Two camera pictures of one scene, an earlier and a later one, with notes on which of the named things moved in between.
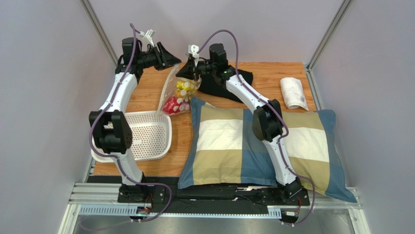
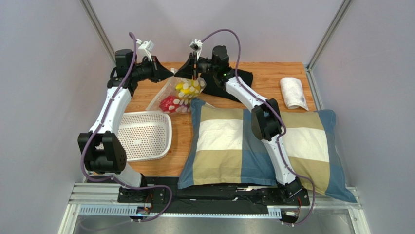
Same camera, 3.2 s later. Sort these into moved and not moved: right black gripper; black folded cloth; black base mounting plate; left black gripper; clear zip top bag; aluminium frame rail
Moved: clear zip top bag; left black gripper
Not moved: black folded cloth; right black gripper; aluminium frame rail; black base mounting plate
